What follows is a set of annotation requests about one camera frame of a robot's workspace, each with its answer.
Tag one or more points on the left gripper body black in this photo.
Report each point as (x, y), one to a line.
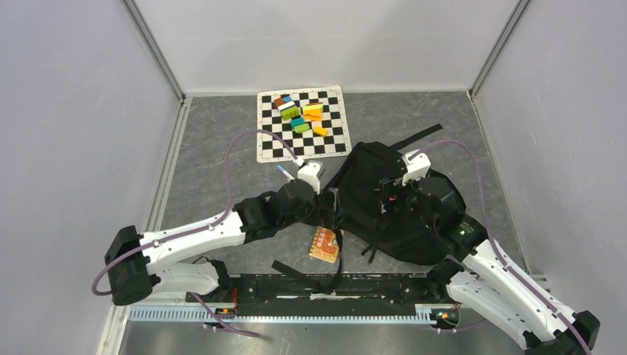
(309, 215)

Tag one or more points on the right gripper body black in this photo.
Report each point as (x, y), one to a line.
(426, 218)

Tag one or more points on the black student backpack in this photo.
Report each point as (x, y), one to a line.
(392, 233)

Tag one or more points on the blue white marker pen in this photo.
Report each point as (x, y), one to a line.
(286, 173)

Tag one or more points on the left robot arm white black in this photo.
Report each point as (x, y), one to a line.
(141, 264)

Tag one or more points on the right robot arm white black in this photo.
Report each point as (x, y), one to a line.
(478, 274)

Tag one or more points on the small yellow toy block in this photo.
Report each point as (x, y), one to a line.
(317, 130)

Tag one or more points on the light green toy block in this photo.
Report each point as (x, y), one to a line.
(302, 128)

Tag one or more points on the teal toy block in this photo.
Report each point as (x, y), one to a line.
(297, 122)

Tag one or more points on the black white chessboard mat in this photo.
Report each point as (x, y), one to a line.
(311, 121)

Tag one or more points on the green toy block stack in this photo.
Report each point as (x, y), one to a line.
(288, 112)

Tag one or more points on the yellow orange block stack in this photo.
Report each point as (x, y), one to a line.
(312, 112)

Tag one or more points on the brown blue white block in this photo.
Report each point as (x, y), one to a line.
(283, 103)

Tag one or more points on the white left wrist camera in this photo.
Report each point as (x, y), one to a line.
(309, 171)

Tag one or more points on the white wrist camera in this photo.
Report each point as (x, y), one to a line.
(309, 171)
(417, 165)

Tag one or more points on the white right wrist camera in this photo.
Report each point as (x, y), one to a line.
(417, 165)

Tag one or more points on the slotted cable duct rail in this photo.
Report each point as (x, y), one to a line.
(197, 313)

